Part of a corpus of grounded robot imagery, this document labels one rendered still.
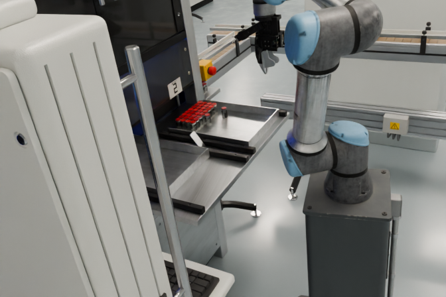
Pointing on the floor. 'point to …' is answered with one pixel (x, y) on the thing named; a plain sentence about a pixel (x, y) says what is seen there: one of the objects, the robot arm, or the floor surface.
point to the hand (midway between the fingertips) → (263, 69)
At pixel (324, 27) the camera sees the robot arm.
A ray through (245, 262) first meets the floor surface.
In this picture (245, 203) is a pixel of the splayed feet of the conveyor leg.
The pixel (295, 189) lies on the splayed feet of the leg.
